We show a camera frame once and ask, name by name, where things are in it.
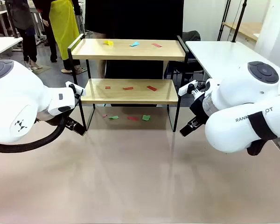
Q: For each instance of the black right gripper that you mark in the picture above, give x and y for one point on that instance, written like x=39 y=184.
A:
x=199 y=107

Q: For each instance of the two-tier wooden shelf black frame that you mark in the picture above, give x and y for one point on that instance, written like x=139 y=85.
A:
x=130 y=50

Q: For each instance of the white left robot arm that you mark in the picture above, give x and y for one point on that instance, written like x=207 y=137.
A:
x=18 y=98

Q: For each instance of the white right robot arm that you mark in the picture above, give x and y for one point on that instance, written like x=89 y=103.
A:
x=242 y=93

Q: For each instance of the green paper scrap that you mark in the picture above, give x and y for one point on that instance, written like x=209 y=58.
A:
x=113 y=117
x=146 y=117

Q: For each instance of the dark grey plastic stool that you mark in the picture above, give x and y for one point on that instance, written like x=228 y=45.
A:
x=177 y=70

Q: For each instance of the beige floor mat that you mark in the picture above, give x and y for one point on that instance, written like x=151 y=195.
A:
x=43 y=69

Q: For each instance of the white side table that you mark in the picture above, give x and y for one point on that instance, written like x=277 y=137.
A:
x=219 y=56

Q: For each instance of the yellow paper scrap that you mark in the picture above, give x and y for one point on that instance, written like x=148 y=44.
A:
x=109 y=43

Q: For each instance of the black office chair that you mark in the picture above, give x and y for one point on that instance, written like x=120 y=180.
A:
x=191 y=36

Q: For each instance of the person in dark red clothes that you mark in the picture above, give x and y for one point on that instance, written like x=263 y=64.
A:
x=50 y=35

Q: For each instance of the blue paper scrap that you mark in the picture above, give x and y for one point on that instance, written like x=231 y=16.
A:
x=135 y=44

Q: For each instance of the person in yellow apron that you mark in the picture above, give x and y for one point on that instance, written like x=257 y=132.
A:
x=63 y=23

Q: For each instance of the wooden top table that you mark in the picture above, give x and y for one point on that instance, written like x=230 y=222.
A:
x=245 y=29

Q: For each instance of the black tripod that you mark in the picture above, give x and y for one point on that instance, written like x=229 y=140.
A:
x=224 y=19

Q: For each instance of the black stand pole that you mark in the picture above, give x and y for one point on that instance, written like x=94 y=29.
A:
x=12 y=21
x=239 y=21

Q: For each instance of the person in black clothes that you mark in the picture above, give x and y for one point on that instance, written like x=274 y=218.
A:
x=135 y=18

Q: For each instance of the person in grey jacket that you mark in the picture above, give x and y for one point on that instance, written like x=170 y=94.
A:
x=22 y=14

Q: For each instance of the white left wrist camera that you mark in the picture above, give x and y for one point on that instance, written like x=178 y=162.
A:
x=78 y=89

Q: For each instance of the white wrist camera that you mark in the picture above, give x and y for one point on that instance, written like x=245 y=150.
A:
x=78 y=89
x=186 y=88

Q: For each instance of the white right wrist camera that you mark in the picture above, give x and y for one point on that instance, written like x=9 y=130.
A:
x=186 y=88

